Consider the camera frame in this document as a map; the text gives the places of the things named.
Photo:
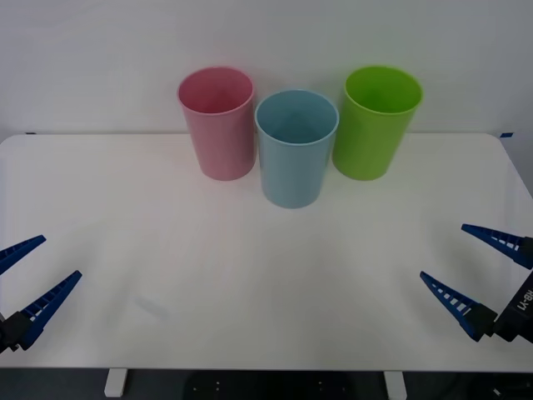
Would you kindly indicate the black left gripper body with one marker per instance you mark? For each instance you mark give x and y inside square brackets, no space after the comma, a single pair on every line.
[2,337]

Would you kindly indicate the pink plastic waste bin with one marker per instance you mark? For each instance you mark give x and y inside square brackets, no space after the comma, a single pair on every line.
[225,141]

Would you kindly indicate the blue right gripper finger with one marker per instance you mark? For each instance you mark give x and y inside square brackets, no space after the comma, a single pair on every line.
[499,243]
[454,304]

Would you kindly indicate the green plastic waste bin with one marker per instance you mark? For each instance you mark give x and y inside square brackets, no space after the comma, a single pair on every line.
[366,141]

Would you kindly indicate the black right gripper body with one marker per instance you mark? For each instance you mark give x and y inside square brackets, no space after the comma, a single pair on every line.
[518,310]

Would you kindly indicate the white table leg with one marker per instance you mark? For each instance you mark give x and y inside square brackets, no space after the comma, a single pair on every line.
[114,382]
[395,385]

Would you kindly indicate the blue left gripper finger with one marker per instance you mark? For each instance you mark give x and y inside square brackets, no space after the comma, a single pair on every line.
[46,302]
[16,251]

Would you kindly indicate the pale blue plastic waste bin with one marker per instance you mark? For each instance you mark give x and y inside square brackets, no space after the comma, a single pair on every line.
[291,175]

